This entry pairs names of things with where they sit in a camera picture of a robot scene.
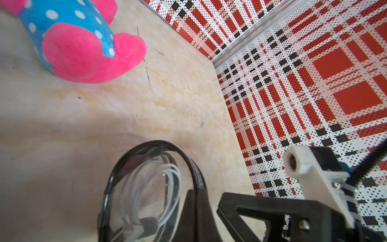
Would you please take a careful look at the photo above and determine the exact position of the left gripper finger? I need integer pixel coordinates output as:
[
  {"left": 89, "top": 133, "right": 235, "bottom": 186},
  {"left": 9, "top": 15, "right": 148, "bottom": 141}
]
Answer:
[{"left": 172, "top": 189, "right": 222, "bottom": 242}]

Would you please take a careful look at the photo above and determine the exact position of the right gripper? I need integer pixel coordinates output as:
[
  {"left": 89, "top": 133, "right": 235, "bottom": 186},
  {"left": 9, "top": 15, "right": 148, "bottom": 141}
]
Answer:
[{"left": 281, "top": 199, "right": 383, "bottom": 242}]

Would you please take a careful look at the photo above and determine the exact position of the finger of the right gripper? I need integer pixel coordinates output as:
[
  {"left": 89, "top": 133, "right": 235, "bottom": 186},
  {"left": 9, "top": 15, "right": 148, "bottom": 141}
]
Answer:
[{"left": 217, "top": 193, "right": 333, "bottom": 242}]

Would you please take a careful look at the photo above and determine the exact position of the black cable bottom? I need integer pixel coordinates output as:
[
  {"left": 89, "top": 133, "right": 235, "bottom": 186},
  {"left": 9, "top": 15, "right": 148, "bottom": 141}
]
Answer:
[{"left": 97, "top": 140, "right": 208, "bottom": 242}]

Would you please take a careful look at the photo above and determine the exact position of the white cable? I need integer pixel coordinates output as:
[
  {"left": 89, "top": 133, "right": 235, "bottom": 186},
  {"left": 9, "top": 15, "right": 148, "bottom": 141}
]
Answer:
[{"left": 119, "top": 161, "right": 182, "bottom": 231}]

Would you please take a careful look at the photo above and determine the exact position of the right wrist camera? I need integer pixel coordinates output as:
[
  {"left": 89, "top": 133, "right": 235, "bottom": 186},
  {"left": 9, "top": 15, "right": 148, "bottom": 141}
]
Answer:
[{"left": 283, "top": 145, "right": 362, "bottom": 228}]

